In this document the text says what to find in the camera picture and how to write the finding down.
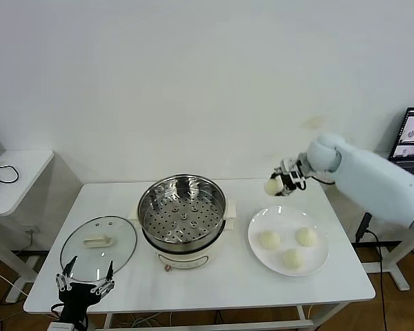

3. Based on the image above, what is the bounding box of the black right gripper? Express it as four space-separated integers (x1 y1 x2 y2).
269 158 303 198

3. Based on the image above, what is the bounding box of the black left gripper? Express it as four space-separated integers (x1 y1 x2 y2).
55 255 117 321

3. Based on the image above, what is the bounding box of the white steamed baozi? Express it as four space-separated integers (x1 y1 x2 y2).
282 248 306 271
295 227 319 248
257 230 282 250
264 177 284 197

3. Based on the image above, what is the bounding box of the glass lid with cream handle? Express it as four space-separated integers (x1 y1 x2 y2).
60 215 139 283

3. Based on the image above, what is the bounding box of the stainless steel steamer basket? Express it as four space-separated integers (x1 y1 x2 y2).
137 174 228 244

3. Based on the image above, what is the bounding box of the white round plate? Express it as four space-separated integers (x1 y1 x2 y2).
247 205 331 278

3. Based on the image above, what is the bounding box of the cream electric cooker base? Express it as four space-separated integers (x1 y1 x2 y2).
128 198 238 273

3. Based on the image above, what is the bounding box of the white work table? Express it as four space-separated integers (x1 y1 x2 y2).
23 177 377 331

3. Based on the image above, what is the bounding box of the grey open laptop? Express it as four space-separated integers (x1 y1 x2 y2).
388 108 414 179

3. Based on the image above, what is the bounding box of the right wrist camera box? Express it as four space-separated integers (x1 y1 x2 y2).
286 170 306 190

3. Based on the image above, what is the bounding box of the white floor cable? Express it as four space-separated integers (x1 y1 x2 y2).
0 263 32 297

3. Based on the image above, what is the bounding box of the black cable with adapter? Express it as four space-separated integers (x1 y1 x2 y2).
355 212 389 331

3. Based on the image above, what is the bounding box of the black looped cable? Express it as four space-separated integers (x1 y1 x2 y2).
0 164 21 184

